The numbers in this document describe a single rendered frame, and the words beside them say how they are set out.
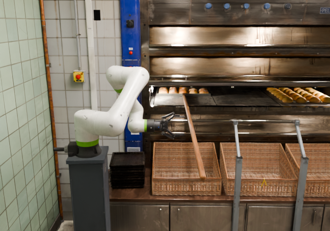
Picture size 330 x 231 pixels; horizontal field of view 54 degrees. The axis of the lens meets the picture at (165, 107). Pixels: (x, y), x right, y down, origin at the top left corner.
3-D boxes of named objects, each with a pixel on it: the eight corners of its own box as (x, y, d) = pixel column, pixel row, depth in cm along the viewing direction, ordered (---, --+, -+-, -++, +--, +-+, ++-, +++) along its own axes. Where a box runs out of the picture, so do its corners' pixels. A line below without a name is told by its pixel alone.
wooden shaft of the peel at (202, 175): (206, 181, 157) (206, 176, 156) (200, 181, 157) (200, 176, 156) (185, 98, 322) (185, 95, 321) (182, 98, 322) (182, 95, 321)
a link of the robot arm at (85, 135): (95, 149, 173) (93, 114, 168) (70, 145, 178) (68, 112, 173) (107, 140, 185) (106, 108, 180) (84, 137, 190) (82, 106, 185)
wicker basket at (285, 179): (217, 169, 303) (218, 141, 296) (278, 170, 301) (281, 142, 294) (225, 196, 256) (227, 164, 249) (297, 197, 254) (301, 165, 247)
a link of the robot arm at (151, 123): (146, 134, 230) (146, 122, 227) (147, 129, 241) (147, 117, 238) (154, 134, 229) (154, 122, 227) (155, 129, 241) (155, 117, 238)
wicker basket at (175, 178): (153, 169, 303) (152, 141, 296) (213, 169, 303) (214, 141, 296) (151, 196, 256) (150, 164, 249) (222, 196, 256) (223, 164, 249)
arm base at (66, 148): (51, 158, 175) (50, 148, 174) (58, 148, 190) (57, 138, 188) (99, 158, 177) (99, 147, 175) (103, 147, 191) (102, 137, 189)
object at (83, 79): (75, 80, 286) (74, 69, 283) (87, 80, 285) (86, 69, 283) (72, 82, 278) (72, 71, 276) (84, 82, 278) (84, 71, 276)
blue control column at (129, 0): (143, 148, 505) (141, 4, 449) (153, 148, 504) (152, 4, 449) (127, 223, 318) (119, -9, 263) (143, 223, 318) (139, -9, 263)
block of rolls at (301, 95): (265, 90, 360) (265, 85, 359) (308, 90, 359) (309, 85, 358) (283, 103, 302) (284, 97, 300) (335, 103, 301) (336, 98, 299)
